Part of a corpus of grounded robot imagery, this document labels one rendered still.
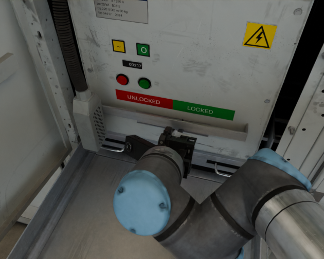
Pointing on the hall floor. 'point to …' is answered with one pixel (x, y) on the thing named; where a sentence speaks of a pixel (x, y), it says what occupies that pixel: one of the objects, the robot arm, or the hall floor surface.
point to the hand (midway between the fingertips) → (172, 135)
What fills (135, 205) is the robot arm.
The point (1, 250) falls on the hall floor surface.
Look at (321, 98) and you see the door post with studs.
